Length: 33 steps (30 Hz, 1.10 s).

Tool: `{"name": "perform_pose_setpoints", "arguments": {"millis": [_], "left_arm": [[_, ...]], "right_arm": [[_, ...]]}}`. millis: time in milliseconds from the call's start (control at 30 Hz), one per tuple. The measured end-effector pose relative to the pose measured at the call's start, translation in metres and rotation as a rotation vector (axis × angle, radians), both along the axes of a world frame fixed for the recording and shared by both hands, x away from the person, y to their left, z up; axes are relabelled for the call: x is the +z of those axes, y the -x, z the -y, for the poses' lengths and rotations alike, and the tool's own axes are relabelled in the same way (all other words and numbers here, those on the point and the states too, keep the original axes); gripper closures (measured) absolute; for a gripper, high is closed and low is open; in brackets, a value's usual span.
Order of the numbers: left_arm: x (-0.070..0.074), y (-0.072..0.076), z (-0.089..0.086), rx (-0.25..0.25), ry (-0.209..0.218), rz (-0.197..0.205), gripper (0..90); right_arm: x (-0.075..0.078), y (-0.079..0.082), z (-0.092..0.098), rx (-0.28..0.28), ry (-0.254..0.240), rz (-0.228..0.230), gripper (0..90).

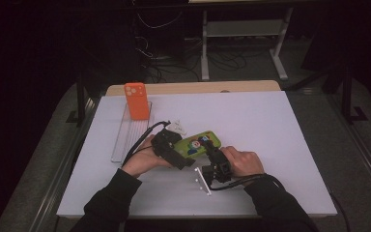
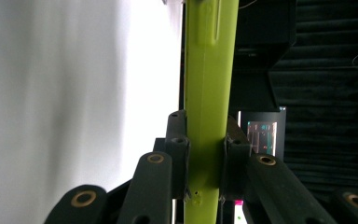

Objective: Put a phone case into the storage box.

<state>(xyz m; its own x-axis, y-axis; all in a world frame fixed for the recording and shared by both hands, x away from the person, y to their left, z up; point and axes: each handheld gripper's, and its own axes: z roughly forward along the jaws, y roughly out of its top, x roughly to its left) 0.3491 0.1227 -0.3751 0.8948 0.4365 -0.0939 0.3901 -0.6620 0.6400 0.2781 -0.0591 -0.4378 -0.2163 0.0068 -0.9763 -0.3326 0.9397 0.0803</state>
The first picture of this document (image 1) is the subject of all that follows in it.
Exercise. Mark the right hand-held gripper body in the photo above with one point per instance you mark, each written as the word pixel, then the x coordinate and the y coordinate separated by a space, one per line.
pixel 220 167

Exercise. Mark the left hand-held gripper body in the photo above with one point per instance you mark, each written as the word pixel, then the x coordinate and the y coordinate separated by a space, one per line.
pixel 165 145

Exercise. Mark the clear plastic container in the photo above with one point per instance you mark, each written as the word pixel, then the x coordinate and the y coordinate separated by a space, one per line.
pixel 132 138

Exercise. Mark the orange phone case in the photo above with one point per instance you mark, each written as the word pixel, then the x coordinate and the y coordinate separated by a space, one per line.
pixel 137 103

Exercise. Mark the person's right hand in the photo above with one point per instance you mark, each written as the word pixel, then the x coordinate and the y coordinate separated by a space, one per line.
pixel 244 162

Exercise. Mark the person's left hand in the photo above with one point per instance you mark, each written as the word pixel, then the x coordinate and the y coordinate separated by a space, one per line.
pixel 141 158

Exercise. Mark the wooden board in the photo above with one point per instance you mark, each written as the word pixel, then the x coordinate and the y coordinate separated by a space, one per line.
pixel 206 87

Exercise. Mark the black metal stand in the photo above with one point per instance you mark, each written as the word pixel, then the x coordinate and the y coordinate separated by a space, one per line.
pixel 80 103
pixel 347 96

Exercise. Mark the dark computer tower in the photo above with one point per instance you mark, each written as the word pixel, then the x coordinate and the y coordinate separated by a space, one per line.
pixel 164 32

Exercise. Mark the aluminium rail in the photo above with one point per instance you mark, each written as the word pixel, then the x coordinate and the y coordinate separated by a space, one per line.
pixel 360 151
pixel 64 167

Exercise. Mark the white metal desk frame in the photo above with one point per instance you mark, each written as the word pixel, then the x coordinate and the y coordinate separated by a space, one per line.
pixel 244 28

